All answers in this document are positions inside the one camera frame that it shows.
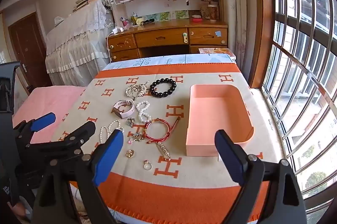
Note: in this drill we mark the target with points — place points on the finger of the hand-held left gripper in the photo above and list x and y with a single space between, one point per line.
79 134
43 121

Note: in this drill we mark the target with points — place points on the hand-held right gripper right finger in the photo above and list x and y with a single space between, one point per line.
231 160

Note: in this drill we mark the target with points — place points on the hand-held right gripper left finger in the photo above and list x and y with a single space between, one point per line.
108 155

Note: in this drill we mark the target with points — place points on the gold pendant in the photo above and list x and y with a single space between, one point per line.
130 153

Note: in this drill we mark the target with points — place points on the silver charm brooch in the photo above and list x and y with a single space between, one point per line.
136 137

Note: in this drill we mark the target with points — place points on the small silver earring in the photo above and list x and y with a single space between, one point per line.
130 121

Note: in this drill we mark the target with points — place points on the pink smartwatch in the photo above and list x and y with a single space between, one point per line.
119 112

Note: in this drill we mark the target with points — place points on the pink storage box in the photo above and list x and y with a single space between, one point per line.
218 118

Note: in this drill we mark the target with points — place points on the rhinestone hair clip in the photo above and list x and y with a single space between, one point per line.
163 149

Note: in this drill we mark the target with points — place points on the person's left hand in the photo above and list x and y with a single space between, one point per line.
17 209

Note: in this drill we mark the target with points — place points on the pink blanket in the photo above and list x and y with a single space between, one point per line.
52 100

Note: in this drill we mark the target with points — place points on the orange patterned blanket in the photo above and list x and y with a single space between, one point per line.
205 179

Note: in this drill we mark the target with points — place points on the brown wooden door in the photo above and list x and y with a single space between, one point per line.
29 50

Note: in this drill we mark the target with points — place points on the magazine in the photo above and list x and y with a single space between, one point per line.
218 51

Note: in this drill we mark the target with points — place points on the stack of books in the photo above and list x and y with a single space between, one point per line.
81 4

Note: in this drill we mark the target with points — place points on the white charger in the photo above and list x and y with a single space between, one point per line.
117 30

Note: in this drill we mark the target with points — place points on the wooden desk with drawers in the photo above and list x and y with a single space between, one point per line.
160 38

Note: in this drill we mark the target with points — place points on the black flashlight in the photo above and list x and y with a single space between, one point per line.
148 21

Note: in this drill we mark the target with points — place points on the small red box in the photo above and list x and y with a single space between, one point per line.
197 19

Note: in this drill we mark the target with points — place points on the patterned jar with white lid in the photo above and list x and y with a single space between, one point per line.
213 14

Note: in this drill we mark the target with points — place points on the pale floral curtain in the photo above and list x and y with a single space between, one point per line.
234 2

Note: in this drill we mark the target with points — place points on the wooden window frame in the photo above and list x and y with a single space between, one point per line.
260 16

